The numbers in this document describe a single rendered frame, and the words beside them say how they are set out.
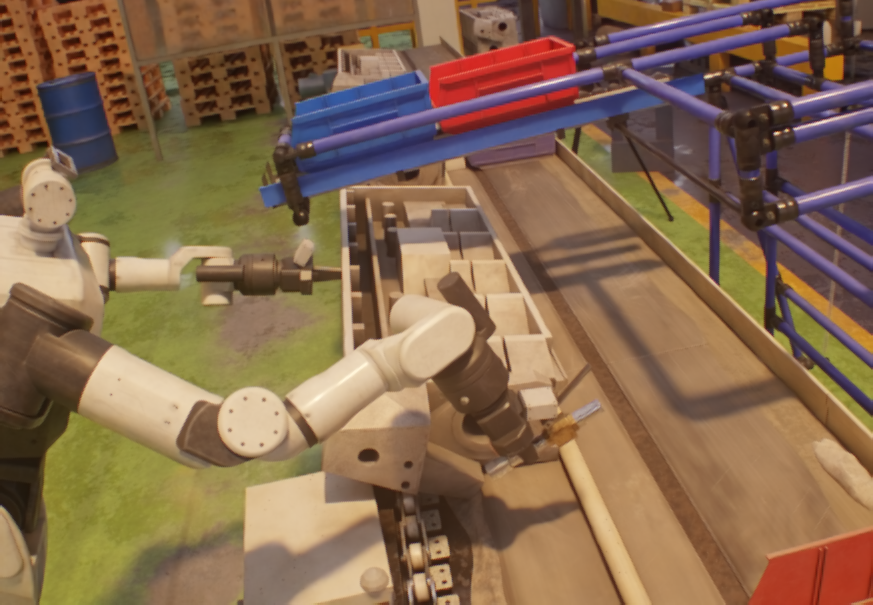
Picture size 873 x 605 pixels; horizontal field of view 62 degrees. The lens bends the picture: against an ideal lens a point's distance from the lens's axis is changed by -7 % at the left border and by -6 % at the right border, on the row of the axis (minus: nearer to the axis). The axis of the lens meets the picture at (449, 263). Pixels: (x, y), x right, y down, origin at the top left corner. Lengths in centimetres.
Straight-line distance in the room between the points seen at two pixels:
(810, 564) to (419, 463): 58
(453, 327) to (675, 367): 77
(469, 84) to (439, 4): 570
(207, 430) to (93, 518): 200
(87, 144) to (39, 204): 685
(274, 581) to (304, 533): 10
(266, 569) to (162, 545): 143
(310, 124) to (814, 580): 118
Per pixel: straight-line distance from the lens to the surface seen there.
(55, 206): 109
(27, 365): 94
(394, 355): 92
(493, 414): 103
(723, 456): 140
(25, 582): 138
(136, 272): 160
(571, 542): 124
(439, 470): 128
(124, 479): 300
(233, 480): 279
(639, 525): 127
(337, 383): 93
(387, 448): 122
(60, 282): 107
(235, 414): 88
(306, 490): 135
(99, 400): 92
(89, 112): 792
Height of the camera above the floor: 162
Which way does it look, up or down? 24 degrees down
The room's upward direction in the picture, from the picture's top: 8 degrees counter-clockwise
